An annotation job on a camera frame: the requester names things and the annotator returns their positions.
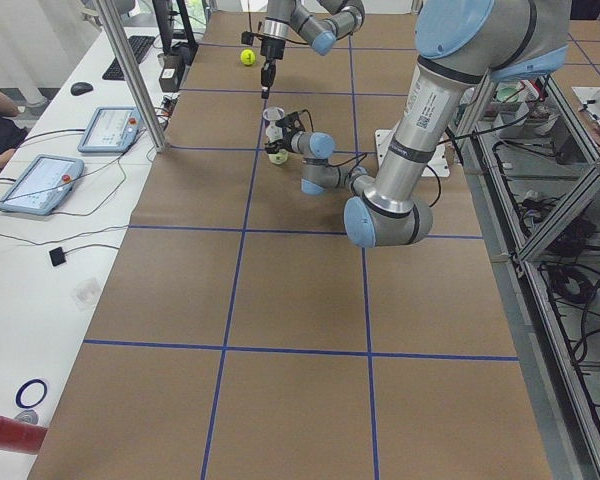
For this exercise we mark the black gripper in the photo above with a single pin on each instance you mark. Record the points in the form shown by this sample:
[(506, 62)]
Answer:
[(271, 49), (287, 139)]

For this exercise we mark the white tennis ball can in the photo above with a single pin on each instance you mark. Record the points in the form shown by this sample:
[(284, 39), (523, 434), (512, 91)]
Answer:
[(270, 116)]

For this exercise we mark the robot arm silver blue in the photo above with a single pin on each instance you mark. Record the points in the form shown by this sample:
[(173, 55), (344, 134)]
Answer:
[(346, 18), (458, 43)]

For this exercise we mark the black box with label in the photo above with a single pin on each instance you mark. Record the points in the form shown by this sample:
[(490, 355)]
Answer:
[(173, 69)]

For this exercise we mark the small electronics board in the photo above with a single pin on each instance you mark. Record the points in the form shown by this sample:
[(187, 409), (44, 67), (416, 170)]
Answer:
[(167, 106)]

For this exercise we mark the black monitor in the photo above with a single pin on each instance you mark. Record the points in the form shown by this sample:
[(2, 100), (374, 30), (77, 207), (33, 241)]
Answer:
[(164, 13)]

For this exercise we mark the upper teach pendant tablet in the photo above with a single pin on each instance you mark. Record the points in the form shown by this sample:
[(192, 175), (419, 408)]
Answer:
[(111, 130)]

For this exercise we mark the teach pendant tablet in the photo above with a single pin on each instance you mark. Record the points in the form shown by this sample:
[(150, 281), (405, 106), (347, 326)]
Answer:
[(111, 130), (43, 186)]

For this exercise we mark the black computer mouse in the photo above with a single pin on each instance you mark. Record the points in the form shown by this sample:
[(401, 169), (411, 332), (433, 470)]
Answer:
[(81, 88)]

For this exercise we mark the lower teach pendant tablet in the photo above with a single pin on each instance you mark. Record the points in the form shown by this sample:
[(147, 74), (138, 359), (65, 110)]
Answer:
[(43, 186)]

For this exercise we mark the small black square puck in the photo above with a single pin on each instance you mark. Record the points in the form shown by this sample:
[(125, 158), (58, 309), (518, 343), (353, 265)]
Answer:
[(57, 256)]

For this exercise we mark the red bottle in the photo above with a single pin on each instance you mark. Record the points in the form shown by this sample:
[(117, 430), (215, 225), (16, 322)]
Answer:
[(20, 437)]

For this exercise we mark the black camera mount wrist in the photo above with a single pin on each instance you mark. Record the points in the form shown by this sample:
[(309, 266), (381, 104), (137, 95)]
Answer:
[(248, 37), (291, 121)]

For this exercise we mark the aluminium frame post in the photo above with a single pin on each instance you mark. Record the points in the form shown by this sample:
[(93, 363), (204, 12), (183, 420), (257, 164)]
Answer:
[(117, 37)]

